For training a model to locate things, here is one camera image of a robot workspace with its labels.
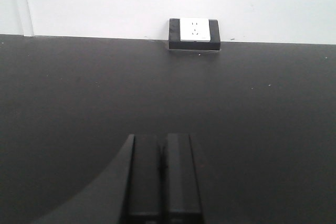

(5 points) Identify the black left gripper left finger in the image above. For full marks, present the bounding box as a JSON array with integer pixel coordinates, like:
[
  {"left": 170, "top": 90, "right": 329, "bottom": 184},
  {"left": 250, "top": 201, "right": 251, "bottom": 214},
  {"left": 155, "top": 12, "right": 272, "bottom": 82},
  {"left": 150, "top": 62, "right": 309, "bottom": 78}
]
[{"left": 128, "top": 135, "right": 161, "bottom": 216}]

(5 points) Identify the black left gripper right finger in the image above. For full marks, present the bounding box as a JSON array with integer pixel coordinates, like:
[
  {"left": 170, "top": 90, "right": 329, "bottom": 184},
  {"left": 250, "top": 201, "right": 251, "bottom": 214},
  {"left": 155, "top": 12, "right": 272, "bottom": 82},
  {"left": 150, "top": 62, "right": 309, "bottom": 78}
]
[{"left": 163, "top": 133, "right": 202, "bottom": 216}]

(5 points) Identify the white socket in black box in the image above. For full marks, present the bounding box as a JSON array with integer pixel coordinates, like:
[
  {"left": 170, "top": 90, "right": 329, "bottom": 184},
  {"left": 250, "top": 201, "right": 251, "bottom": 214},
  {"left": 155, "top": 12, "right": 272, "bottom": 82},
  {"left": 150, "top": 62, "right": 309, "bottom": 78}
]
[{"left": 168, "top": 18, "right": 221, "bottom": 51}]

